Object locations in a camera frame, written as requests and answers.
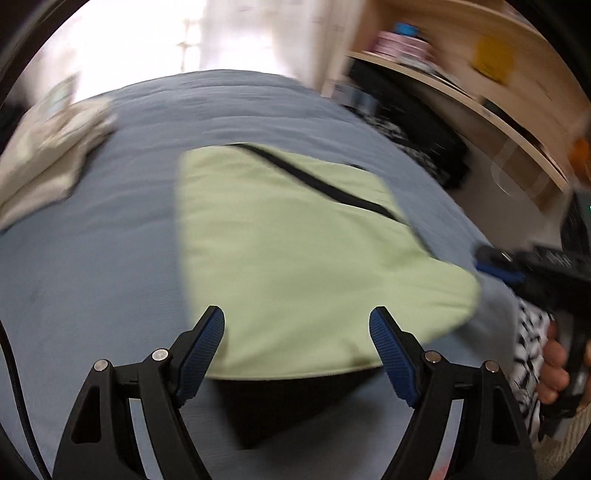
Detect folded white puffer jacket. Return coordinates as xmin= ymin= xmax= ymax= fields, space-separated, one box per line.
xmin=1 ymin=75 xmax=116 ymax=230

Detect green and black hooded jacket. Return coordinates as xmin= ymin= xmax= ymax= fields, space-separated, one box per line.
xmin=176 ymin=144 xmax=480 ymax=449

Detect white floral curtain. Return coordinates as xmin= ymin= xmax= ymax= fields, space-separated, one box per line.
xmin=14 ymin=1 xmax=363 ymax=103

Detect pink storage boxes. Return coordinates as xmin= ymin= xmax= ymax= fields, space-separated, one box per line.
xmin=369 ymin=22 xmax=435 ymax=61

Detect blue plush bed cover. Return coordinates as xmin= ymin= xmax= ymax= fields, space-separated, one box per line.
xmin=1 ymin=70 xmax=518 ymax=479

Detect black white patterned cloth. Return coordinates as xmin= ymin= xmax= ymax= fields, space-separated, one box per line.
xmin=509 ymin=299 xmax=553 ymax=445

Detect black camera cable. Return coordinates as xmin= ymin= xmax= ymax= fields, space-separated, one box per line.
xmin=0 ymin=319 xmax=52 ymax=480

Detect right hand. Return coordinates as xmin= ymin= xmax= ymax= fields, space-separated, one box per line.
xmin=536 ymin=321 xmax=570 ymax=405

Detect curved wooden shelf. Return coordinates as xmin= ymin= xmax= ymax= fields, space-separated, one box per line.
xmin=322 ymin=1 xmax=590 ymax=210

